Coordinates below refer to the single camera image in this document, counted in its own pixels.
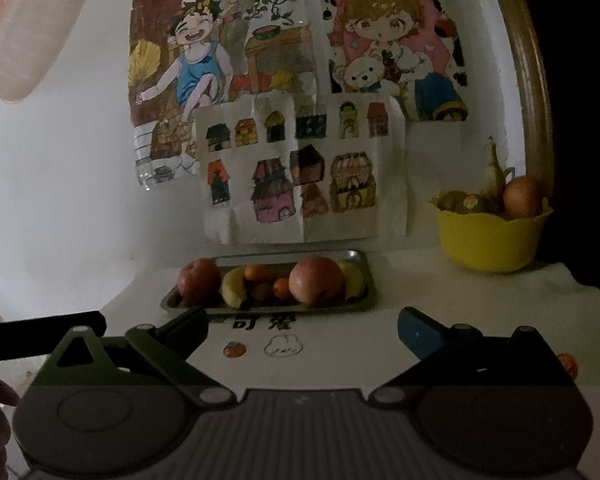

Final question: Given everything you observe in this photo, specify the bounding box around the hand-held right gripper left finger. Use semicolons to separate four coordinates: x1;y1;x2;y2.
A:
27;305;238;407

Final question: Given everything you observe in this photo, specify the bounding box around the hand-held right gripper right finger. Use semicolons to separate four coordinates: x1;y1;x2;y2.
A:
367;306;578;406

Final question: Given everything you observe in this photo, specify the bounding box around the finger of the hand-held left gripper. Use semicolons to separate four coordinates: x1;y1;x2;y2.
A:
0;310;106;364

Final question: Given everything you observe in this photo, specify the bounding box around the red apple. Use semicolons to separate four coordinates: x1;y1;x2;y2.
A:
288;256;345;308
176;257;222;306

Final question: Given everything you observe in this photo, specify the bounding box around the yellow banana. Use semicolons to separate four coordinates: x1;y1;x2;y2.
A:
220;265;249;310
337;259;367;302

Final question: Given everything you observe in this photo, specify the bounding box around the metal tray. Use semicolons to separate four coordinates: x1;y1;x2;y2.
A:
159;248;379;316

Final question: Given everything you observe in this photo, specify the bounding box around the white printed tablecloth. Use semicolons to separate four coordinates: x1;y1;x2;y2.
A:
99;249;600;392

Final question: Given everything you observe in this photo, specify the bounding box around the yellow plastic bowl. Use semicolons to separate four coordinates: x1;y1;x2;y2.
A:
429;191;554;274

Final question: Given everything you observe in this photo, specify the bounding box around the kiwi with sticker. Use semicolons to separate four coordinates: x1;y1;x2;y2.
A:
438;189;502;214

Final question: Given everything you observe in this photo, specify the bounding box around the paper drawing of houses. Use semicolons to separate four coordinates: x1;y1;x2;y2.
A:
194;92;409;245

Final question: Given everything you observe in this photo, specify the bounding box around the round orange fruit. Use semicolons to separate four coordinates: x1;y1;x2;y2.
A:
503;176;542;219

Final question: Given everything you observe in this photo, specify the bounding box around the wooden frame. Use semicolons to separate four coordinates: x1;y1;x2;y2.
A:
489;0;554;202

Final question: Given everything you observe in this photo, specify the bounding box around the wall poster boy with fan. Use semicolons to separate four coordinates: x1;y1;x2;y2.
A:
127;0;317;187

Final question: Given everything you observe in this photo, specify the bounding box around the wall poster child with teddy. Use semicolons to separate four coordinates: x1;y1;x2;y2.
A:
315;0;469;124

